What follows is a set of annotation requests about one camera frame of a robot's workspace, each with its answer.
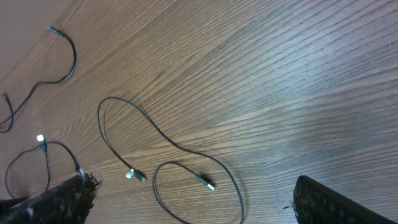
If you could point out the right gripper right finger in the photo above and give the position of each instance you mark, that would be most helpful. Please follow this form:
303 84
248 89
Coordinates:
315 203

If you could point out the black USB cable silver plug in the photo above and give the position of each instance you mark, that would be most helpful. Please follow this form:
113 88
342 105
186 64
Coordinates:
5 97

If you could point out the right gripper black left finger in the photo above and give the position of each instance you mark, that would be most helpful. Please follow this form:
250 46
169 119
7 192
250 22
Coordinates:
69 202

